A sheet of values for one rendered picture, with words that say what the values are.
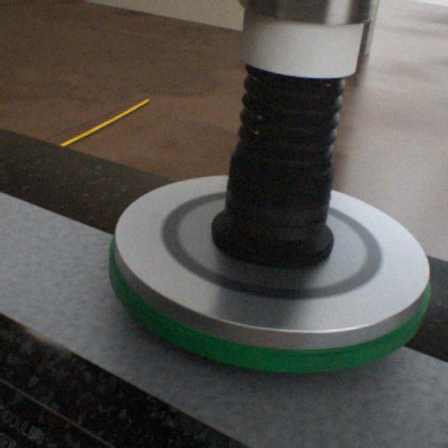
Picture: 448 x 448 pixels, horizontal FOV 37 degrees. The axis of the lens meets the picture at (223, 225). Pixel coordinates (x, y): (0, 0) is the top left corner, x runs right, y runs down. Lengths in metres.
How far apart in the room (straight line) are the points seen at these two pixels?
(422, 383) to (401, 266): 0.08
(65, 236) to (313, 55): 0.27
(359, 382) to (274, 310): 0.09
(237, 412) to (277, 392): 0.03
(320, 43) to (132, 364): 0.22
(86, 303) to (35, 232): 0.11
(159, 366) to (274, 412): 0.08
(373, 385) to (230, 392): 0.09
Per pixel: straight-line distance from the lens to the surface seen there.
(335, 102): 0.41
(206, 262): 0.42
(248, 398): 0.41
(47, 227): 0.57
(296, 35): 0.37
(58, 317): 0.46
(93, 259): 0.53
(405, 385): 0.44
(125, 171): 0.68
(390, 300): 0.41
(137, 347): 0.44
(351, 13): 0.38
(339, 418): 0.41
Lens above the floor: 1.07
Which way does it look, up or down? 27 degrees down
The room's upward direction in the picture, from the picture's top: 6 degrees clockwise
